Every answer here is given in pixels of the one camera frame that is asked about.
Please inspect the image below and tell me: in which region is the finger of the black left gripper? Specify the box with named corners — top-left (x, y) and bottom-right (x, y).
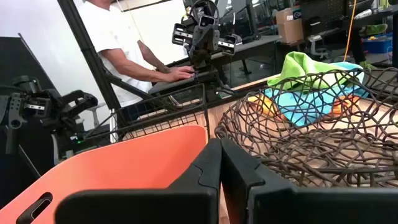
top-left (200, 49), bottom-right (213, 70)
top-left (188, 49), bottom-right (201, 70)

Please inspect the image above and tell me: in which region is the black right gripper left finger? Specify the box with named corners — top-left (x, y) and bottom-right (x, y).
top-left (55, 138), bottom-right (223, 224)

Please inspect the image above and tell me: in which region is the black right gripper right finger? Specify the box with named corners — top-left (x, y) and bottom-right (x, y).
top-left (221, 138), bottom-right (398, 224)

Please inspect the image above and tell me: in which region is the green microfiber towel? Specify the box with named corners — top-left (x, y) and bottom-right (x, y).
top-left (266, 51), bottom-right (365, 91)

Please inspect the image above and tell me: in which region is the blue microfiber towel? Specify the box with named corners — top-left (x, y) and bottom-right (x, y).
top-left (263, 61), bottom-right (370, 128)

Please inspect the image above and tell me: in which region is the orange microfiber towel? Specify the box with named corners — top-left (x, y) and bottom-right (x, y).
top-left (331, 95), bottom-right (361, 116)
top-left (248, 95), bottom-right (287, 121)

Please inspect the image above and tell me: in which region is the black desk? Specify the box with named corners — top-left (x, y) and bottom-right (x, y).
top-left (148, 34), bottom-right (282, 94)

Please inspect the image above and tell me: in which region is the orange plastic basket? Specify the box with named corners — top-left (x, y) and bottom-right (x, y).
top-left (0, 125), bottom-right (208, 224)

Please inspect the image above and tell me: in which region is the cardboard box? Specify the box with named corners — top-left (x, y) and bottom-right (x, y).
top-left (275, 6), bottom-right (305, 44)

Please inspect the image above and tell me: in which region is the person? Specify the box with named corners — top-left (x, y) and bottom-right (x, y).
top-left (76, 0), bottom-right (196, 108)

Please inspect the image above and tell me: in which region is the white office chair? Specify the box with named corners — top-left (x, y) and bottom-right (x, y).
top-left (307, 33), bottom-right (331, 60)
top-left (86, 101), bottom-right (107, 129)

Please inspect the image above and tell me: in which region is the dark shelf unit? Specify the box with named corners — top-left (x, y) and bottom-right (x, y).
top-left (300, 0), bottom-right (398, 35)

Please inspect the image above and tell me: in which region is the green object on shelf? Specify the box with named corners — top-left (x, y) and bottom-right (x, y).
top-left (359, 23), bottom-right (389, 37)

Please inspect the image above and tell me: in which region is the blue plastic bin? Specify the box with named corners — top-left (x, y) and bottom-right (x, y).
top-left (362, 34), bottom-right (394, 55)

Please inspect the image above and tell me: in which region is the black panel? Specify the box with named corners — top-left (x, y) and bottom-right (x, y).
top-left (0, 33), bottom-right (58, 93)

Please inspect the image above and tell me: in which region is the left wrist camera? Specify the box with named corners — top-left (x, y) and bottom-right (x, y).
top-left (198, 14), bottom-right (216, 30)

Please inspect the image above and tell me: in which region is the black wire basket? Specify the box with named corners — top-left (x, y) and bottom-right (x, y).
top-left (83, 83), bottom-right (211, 144)

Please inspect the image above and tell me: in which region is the brown woven wire basket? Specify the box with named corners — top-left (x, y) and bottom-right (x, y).
top-left (214, 67), bottom-right (398, 189)

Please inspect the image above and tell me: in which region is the black metal frame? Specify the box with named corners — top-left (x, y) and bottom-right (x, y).
top-left (57, 0), bottom-right (175, 113)

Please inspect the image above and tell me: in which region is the yellow cable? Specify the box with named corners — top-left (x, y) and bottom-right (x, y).
top-left (343, 0), bottom-right (358, 62)

